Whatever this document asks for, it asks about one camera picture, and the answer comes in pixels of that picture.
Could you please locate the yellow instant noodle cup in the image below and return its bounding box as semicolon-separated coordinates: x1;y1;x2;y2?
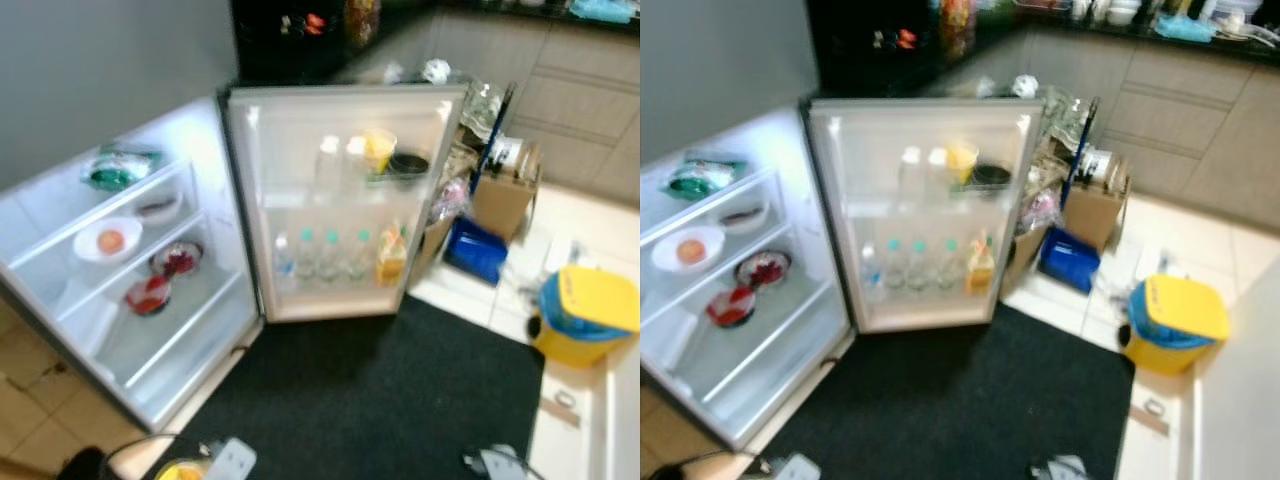
153;457;208;480

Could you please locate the open white fridge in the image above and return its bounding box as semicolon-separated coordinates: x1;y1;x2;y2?
0;95;266;433
640;105;856;451

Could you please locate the white fridge door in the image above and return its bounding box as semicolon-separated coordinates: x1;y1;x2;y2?
224;84;470;324
806;97;1047;335

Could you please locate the white bowl with orange fruit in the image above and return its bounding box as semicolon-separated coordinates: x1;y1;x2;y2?
72;216;144;265
651;225;726;276

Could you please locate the yellow bin with blue liner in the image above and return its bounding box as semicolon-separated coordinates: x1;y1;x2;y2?
1120;274;1231;378
528;264;641;370

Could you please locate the green food bag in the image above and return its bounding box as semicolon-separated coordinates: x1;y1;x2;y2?
666;152;749;201
82;147;163;194

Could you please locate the small dark bowl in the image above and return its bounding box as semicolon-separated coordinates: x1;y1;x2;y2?
718;200;771;236
134;193;184;225

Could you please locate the dark bowl with red food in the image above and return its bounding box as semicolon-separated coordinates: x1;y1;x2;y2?
733;249;793;292
149;240;205;280

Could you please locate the brown cardboard box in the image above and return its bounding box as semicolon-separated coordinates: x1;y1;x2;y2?
468;140;543;244
1060;148;1133;254

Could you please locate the beige kitchen cabinet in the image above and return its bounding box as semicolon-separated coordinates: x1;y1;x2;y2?
430;10;641;206
1020;25;1280;233

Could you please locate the blue plastic crate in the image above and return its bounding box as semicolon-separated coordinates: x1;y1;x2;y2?
1036;226;1103;295
442;214;510;288

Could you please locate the pink plastic bag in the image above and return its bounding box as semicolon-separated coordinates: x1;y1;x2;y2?
428;175;473;231
1018;188;1061;239

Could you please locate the clear crumpled plastic bag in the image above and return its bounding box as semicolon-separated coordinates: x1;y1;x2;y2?
1045;88;1096;151
458;78;513;146

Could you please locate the teal cloth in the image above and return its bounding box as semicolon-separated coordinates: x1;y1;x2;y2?
1158;12;1218;44
568;0;638;25

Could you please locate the black bowl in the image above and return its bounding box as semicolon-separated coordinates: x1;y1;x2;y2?
386;151;432;189
968;162;1014;196

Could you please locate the black countertop appliance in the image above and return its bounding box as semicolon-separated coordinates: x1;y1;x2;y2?
806;0;1021;98
230;0;441;87

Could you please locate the clear white-capped bottle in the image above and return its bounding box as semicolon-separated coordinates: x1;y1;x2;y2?
923;146;949;201
897;145;924;206
343;134;369;189
317;134;344;193

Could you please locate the large dark floor mat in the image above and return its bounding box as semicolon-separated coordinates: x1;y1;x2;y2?
752;303;1136;480
172;294;547;480

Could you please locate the colourful snack jar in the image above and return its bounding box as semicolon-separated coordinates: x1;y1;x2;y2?
344;0;382;48
938;0;976;61

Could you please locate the blue mop handle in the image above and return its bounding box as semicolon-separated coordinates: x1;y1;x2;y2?
478;84;517;198
1062;97;1099;211

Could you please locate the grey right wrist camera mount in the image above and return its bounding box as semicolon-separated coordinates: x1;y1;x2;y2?
1031;454;1089;480
463;443;533;480

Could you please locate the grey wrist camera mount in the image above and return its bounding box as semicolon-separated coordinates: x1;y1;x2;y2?
203;437;259;480
1031;454;1089;480
768;452;823;480
463;443;533;480

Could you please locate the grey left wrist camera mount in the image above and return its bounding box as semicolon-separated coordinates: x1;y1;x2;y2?
203;437;259;480
768;452;823;480

